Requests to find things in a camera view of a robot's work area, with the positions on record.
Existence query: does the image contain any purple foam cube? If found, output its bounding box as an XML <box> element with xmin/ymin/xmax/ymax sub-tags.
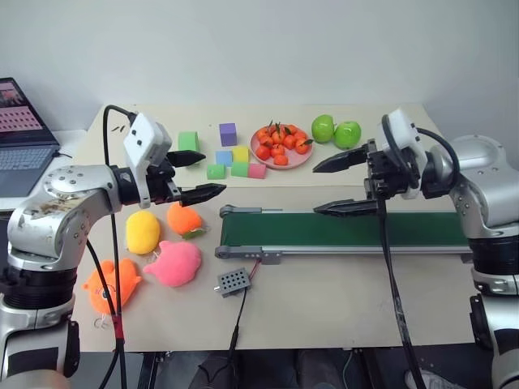
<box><xmin>218</xmin><ymin>122</ymin><xmax>238</xmax><ymax>147</ymax></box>

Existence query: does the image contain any pink plate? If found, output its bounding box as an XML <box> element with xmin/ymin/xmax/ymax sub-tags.
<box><xmin>249</xmin><ymin>125</ymin><xmax>315</xmax><ymax>171</ymax></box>

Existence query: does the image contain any yellow plush toy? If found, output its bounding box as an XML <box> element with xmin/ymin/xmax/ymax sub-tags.
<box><xmin>125</xmin><ymin>210</ymin><xmax>162</xmax><ymax>256</ymax></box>

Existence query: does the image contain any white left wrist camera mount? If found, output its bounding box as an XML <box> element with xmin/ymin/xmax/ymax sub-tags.
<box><xmin>122</xmin><ymin>112</ymin><xmax>174</xmax><ymax>210</ymax></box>

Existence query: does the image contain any small grey sensor box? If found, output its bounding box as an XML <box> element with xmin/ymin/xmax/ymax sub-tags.
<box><xmin>213</xmin><ymin>267</ymin><xmax>253</xmax><ymax>299</ymax></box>

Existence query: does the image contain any large green foam cube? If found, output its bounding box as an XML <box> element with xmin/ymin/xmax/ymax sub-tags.
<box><xmin>178</xmin><ymin>130</ymin><xmax>201</xmax><ymax>154</ymax></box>

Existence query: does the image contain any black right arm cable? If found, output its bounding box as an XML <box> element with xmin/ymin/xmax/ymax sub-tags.
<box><xmin>380</xmin><ymin>113</ymin><xmax>463</xmax><ymax>389</ymax></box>

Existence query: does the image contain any black control box cable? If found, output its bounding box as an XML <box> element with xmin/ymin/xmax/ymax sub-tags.
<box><xmin>225</xmin><ymin>289</ymin><xmax>250</xmax><ymax>368</ymax></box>

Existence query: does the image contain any orange plush animal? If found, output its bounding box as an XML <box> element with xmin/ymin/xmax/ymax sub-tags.
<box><xmin>81</xmin><ymin>258</ymin><xmax>144</xmax><ymax>316</ymax></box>

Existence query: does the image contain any black table frame leg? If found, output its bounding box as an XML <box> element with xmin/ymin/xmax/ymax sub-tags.
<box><xmin>136</xmin><ymin>350</ymin><xmax>168</xmax><ymax>389</ymax></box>

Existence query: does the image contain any orange plush fruit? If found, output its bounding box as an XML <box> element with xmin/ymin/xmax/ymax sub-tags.
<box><xmin>166</xmin><ymin>202</ymin><xmax>204</xmax><ymax>241</ymax></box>

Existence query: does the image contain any green apple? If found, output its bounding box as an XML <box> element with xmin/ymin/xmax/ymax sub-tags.
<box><xmin>311</xmin><ymin>113</ymin><xmax>337</xmax><ymax>144</ymax></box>
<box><xmin>332</xmin><ymin>120</ymin><xmax>362</xmax><ymax>151</ymax></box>

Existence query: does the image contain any white shoe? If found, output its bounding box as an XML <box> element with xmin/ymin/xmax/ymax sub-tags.
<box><xmin>404</xmin><ymin>365</ymin><xmax>452</xmax><ymax>389</ymax></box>

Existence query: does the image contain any pink plush apple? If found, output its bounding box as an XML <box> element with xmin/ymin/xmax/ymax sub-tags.
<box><xmin>142</xmin><ymin>239</ymin><xmax>203</xmax><ymax>289</ymax></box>

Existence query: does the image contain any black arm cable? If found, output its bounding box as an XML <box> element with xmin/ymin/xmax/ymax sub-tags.
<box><xmin>84</xmin><ymin>104</ymin><xmax>141</xmax><ymax>389</ymax></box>
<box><xmin>380</xmin><ymin>113</ymin><xmax>463</xmax><ymax>389</ymax></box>

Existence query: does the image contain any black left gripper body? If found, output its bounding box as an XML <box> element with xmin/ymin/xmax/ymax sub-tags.
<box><xmin>146</xmin><ymin>156</ymin><xmax>182</xmax><ymax>206</ymax></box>

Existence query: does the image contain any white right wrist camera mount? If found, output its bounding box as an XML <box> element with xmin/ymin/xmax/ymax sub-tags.
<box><xmin>376</xmin><ymin>108</ymin><xmax>429</xmax><ymax>200</ymax></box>

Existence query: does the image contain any dark laptop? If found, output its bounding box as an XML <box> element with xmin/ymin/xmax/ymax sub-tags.
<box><xmin>0</xmin><ymin>77</ymin><xmax>62</xmax><ymax>198</ymax></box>

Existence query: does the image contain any green conveyor belt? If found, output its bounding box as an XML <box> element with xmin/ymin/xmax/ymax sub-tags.
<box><xmin>214</xmin><ymin>203</ymin><xmax>474</xmax><ymax>267</ymax></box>

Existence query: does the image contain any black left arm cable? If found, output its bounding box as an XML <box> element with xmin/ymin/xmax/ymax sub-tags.
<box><xmin>84</xmin><ymin>104</ymin><xmax>141</xmax><ymax>389</ymax></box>

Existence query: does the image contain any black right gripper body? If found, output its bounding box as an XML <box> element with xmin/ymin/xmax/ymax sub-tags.
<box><xmin>362</xmin><ymin>139</ymin><xmax>414</xmax><ymax>201</ymax></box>

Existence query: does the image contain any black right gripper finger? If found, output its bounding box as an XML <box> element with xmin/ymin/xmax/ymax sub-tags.
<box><xmin>312</xmin><ymin>198</ymin><xmax>383</xmax><ymax>219</ymax></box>
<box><xmin>311</xmin><ymin>147</ymin><xmax>368</xmax><ymax>175</ymax></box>

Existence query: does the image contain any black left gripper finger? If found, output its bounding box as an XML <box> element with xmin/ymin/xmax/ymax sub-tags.
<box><xmin>178</xmin><ymin>182</ymin><xmax>228</xmax><ymax>206</ymax></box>
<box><xmin>167</xmin><ymin>150</ymin><xmax>207</xmax><ymax>168</ymax></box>

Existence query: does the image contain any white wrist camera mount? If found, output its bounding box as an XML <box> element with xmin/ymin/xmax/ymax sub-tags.
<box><xmin>376</xmin><ymin>108</ymin><xmax>429</xmax><ymax>200</ymax></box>
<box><xmin>122</xmin><ymin>112</ymin><xmax>174</xmax><ymax>210</ymax></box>

